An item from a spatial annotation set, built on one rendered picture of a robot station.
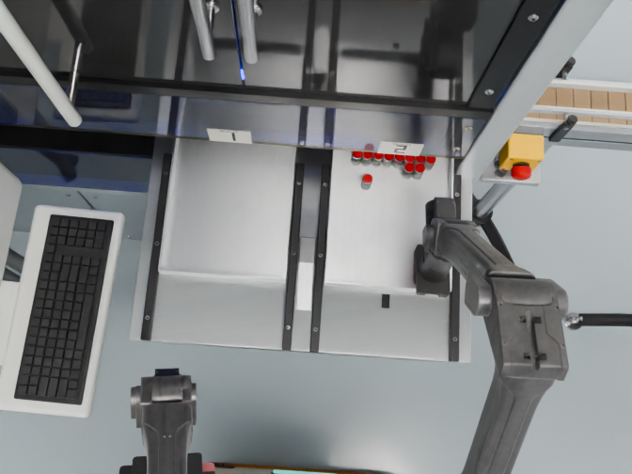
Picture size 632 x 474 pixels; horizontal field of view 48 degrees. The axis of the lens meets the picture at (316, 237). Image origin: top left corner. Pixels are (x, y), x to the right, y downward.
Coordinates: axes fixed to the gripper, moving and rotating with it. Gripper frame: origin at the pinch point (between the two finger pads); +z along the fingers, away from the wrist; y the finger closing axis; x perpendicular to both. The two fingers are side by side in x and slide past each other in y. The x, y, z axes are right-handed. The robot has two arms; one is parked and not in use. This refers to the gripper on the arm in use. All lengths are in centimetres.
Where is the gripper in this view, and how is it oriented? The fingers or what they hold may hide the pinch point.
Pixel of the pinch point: (424, 285)
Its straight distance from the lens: 148.3
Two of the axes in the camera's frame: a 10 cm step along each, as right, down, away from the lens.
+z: -0.5, 4.2, 9.1
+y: 0.6, -9.1, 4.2
